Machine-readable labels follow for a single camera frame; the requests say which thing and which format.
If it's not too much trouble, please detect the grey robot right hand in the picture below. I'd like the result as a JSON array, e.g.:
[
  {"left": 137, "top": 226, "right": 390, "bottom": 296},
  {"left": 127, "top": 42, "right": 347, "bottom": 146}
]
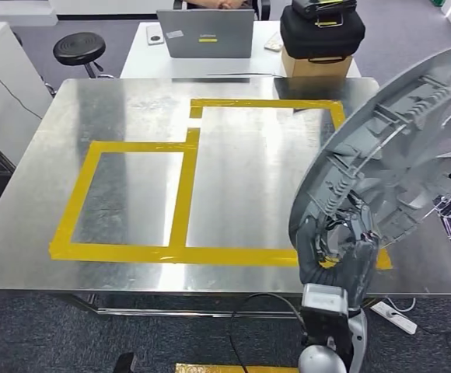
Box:
[{"left": 295, "top": 197, "right": 381, "bottom": 311}]

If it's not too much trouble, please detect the grey plastic wheel hubcap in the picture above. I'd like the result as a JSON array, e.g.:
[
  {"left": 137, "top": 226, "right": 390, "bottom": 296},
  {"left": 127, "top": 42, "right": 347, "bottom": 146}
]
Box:
[{"left": 289, "top": 40, "right": 451, "bottom": 259}]

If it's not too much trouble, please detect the yellow workbench tape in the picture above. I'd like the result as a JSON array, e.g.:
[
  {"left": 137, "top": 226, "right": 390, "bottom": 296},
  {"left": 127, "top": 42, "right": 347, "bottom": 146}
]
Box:
[{"left": 48, "top": 97, "right": 393, "bottom": 271}]

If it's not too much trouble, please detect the steel workbench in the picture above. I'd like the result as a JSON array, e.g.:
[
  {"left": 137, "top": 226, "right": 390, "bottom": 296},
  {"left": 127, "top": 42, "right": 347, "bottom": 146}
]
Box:
[{"left": 0, "top": 77, "right": 451, "bottom": 319}]

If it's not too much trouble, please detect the white power strip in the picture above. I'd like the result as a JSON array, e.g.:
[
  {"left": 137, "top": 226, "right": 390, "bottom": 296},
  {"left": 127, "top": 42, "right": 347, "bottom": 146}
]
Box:
[{"left": 371, "top": 301, "right": 418, "bottom": 336}]

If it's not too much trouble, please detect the yellow floor tape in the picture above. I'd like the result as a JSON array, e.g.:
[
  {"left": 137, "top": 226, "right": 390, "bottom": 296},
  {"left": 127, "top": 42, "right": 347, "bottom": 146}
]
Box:
[{"left": 175, "top": 362, "right": 300, "bottom": 373}]

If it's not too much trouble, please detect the cardboard box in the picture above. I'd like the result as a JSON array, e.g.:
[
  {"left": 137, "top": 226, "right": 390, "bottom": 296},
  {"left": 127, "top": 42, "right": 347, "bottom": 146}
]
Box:
[{"left": 281, "top": 46, "right": 354, "bottom": 79}]

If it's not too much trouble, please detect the large black carry case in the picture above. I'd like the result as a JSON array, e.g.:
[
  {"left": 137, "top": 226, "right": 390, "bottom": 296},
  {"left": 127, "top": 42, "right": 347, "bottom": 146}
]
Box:
[{"left": 279, "top": 5, "right": 366, "bottom": 64}]

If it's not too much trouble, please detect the small black carry case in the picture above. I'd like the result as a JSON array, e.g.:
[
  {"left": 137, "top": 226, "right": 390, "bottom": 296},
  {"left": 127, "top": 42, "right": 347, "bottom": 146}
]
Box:
[{"left": 292, "top": 0, "right": 357, "bottom": 20}]

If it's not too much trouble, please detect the grey laptop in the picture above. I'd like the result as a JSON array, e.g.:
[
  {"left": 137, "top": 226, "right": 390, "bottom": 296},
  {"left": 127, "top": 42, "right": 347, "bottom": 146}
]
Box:
[{"left": 156, "top": 9, "right": 255, "bottom": 59}]

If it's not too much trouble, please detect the black robot left foot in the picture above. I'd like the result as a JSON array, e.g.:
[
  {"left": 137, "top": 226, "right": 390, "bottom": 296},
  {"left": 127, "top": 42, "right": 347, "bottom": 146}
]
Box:
[{"left": 112, "top": 352, "right": 138, "bottom": 373}]

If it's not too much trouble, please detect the person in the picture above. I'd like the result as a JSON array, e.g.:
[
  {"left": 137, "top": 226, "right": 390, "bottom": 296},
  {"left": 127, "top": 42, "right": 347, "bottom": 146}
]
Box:
[{"left": 186, "top": 0, "right": 255, "bottom": 12}]

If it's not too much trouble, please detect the white office desk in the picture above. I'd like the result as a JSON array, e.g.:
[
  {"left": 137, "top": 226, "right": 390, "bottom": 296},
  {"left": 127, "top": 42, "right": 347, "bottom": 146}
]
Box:
[{"left": 120, "top": 20, "right": 363, "bottom": 80}]

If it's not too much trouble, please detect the white cabinet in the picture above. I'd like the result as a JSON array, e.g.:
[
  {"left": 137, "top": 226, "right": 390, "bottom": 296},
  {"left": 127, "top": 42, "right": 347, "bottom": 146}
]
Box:
[{"left": 0, "top": 21, "right": 53, "bottom": 167}]

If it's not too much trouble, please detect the white power strip cord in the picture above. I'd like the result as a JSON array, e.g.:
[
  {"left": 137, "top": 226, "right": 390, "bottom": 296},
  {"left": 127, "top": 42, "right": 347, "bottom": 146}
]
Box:
[{"left": 384, "top": 297, "right": 417, "bottom": 314}]

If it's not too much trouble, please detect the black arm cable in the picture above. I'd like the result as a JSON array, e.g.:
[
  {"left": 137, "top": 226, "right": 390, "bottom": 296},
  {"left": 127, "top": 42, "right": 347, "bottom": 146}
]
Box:
[{"left": 229, "top": 293, "right": 307, "bottom": 373}]

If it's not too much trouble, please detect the white phone with camera ring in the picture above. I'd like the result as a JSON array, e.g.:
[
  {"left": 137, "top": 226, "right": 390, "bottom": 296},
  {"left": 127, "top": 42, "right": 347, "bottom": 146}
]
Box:
[{"left": 146, "top": 24, "right": 165, "bottom": 46}]

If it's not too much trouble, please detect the thin black cabinet cable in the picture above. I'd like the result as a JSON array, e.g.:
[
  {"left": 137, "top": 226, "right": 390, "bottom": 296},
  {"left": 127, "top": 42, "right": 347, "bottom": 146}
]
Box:
[{"left": 0, "top": 54, "right": 44, "bottom": 120}]

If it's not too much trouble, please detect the white wall counter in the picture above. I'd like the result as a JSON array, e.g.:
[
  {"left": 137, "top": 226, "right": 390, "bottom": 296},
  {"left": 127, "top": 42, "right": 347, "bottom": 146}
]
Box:
[{"left": 0, "top": 0, "right": 176, "bottom": 26}]

